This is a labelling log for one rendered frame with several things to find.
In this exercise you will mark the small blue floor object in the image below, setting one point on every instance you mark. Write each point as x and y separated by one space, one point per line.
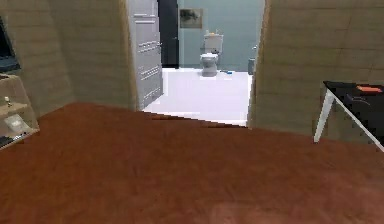
228 71

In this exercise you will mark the white toilet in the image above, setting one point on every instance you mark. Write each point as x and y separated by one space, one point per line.
210 53

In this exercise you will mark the grey bathroom bin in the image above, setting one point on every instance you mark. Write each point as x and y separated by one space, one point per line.
251 66

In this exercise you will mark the grey panelled room door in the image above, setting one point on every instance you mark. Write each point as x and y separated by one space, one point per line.
148 50

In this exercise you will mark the dark room door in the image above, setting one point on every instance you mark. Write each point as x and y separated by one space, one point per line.
168 33

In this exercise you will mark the black table with white legs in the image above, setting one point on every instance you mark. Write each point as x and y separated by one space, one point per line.
363 110

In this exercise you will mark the grey flat box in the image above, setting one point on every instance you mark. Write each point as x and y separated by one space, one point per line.
15 123

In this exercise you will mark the orange flat object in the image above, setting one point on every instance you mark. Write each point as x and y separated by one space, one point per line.
368 89

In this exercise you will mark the black television set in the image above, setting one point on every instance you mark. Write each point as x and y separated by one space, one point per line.
6 55

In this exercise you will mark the framed dark wall picture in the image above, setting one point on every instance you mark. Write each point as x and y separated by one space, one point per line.
191 18

